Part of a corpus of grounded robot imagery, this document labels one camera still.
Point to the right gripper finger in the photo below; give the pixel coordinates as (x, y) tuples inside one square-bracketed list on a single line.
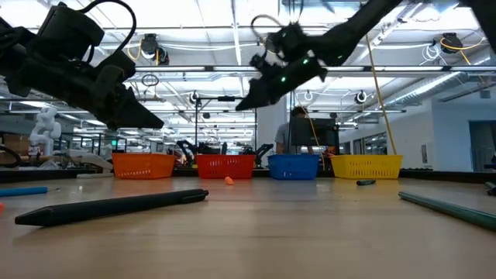
[(261, 95)]

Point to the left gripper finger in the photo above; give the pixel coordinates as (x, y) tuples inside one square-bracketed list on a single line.
[(131, 114)]

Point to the blue pencil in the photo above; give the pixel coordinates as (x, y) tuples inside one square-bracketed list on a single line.
[(23, 191)]

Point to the green crayon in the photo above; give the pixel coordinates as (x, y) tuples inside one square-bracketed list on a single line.
[(366, 182)]

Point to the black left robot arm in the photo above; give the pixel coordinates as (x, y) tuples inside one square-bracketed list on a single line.
[(11, 50)]

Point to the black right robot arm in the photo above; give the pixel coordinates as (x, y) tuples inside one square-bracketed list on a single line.
[(348, 31)]

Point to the person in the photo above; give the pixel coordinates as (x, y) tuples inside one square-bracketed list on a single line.
[(282, 135)]

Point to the orange plastic bin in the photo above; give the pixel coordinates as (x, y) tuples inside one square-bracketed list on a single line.
[(143, 166)]

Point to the black monitor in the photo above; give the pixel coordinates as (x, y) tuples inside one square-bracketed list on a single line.
[(314, 131)]

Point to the blue plastic bin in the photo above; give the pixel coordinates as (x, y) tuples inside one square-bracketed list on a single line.
[(293, 167)]

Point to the red plastic bin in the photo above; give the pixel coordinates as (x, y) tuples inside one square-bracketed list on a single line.
[(224, 166)]

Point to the orange eraser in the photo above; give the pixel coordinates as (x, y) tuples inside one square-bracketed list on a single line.
[(229, 180), (1, 209)]

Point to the black pen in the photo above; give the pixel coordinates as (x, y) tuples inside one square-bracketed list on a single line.
[(108, 207)]

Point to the yellow plastic bin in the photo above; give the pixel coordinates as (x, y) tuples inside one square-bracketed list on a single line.
[(366, 166)]

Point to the dark green pencil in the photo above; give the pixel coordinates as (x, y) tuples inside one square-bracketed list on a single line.
[(445, 209)]

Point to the black workstation frame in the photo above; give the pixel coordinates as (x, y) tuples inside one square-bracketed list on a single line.
[(226, 98)]

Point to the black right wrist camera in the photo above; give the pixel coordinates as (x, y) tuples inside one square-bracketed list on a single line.
[(290, 38)]

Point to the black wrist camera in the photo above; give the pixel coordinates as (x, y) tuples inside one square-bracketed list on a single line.
[(69, 31), (290, 38)]

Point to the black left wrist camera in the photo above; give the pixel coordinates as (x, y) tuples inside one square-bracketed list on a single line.
[(69, 31)]

